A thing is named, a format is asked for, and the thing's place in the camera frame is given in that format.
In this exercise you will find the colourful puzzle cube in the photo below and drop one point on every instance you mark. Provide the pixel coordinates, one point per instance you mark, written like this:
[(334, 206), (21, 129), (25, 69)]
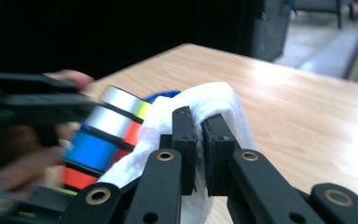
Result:
[(93, 149)]

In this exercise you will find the blue wet wipe packet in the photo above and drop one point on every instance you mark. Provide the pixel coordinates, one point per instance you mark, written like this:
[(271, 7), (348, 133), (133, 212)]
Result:
[(161, 95)]

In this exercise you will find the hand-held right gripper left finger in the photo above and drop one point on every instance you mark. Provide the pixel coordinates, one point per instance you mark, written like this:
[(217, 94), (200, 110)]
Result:
[(185, 130)]

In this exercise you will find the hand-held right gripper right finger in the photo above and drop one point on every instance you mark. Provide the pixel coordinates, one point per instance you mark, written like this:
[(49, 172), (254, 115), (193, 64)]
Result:
[(217, 143)]

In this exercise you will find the dark cabinet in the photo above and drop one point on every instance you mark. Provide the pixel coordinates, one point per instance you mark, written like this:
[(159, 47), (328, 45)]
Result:
[(270, 31)]

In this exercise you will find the grey furniture frame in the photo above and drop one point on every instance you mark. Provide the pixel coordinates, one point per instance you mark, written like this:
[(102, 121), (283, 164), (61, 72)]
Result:
[(317, 7)]

